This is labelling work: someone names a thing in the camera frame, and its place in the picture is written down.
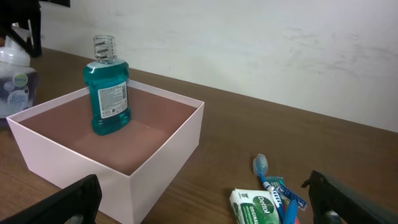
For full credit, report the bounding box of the small toothpaste tube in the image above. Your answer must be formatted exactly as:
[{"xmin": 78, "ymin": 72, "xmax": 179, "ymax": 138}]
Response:
[{"xmin": 265, "ymin": 176, "xmax": 300, "ymax": 224}]

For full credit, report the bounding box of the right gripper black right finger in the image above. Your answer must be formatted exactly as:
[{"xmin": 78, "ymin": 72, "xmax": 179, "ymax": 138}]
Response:
[{"xmin": 302, "ymin": 170, "xmax": 397, "ymax": 224}]

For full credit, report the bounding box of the purple foam soap pump bottle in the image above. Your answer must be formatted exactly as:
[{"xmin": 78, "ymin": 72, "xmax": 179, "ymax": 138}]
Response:
[{"xmin": 1, "ymin": 37, "xmax": 39, "ymax": 128}]

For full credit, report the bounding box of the blue disposable razor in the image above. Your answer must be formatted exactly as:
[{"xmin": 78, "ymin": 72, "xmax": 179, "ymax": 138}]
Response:
[{"xmin": 277, "ymin": 185, "xmax": 307, "ymax": 224}]

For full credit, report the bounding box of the teal mouthwash bottle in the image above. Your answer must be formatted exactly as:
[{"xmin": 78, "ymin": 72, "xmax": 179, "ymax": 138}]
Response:
[{"xmin": 83, "ymin": 35, "xmax": 131, "ymax": 136}]

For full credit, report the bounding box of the pink cardboard box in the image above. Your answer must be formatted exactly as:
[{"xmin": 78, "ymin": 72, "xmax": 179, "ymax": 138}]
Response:
[{"xmin": 7, "ymin": 80, "xmax": 205, "ymax": 223}]

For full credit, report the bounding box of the blue toothbrush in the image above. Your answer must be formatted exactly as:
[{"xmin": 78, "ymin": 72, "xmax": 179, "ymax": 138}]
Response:
[{"xmin": 252, "ymin": 154, "xmax": 285, "ymax": 222}]

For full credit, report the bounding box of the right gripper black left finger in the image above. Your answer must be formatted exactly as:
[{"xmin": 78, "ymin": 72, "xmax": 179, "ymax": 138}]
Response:
[{"xmin": 1, "ymin": 174, "xmax": 102, "ymax": 224}]

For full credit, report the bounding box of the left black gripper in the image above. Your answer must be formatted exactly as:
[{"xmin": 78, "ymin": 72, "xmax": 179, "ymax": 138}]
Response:
[{"xmin": 1, "ymin": 0, "xmax": 70, "ymax": 58}]

